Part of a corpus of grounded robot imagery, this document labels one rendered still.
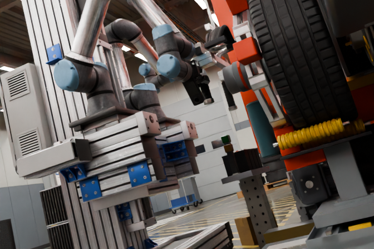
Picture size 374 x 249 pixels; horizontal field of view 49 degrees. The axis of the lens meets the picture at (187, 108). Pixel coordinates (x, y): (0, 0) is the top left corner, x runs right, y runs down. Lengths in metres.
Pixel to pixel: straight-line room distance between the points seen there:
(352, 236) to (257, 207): 0.95
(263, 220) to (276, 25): 1.20
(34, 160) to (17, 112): 0.48
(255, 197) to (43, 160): 1.18
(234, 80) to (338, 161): 0.53
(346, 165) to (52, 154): 1.12
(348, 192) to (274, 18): 0.72
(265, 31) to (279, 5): 0.11
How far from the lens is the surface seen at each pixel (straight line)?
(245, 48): 1.47
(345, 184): 1.71
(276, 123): 1.66
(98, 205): 1.85
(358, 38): 1.68
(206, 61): 1.69
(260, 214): 2.34
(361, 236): 1.47
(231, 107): 1.99
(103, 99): 1.70
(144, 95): 2.17
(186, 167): 2.05
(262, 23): 1.52
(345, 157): 1.70
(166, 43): 1.43
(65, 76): 1.63
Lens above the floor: 0.42
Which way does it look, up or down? 11 degrees up
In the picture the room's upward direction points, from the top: 16 degrees counter-clockwise
